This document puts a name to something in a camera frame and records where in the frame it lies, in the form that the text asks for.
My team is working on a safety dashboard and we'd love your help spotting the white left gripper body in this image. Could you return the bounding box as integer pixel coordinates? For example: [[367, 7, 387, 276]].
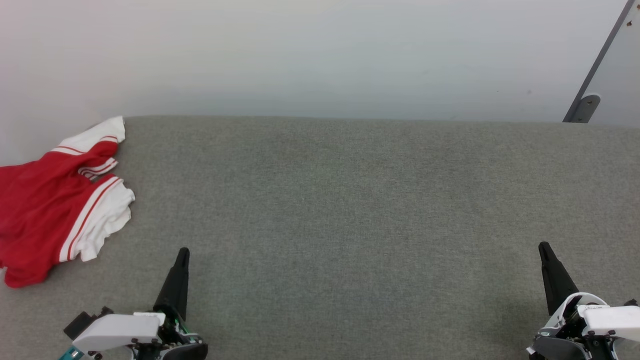
[[72, 311, 209, 360]]

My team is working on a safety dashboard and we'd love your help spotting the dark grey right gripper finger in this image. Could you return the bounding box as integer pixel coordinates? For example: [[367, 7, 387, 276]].
[[538, 241, 580, 316]]

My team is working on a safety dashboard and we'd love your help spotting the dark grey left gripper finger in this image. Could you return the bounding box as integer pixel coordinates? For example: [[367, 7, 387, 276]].
[[152, 247, 191, 321]]

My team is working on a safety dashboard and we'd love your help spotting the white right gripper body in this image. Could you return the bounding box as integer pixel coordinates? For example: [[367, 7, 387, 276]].
[[526, 292, 640, 360]]

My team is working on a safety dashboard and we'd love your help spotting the red and white jersey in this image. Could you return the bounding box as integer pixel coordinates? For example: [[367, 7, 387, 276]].
[[0, 116, 136, 289]]

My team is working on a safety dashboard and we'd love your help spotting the grey metal bar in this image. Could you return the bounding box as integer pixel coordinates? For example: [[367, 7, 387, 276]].
[[562, 0, 640, 126]]

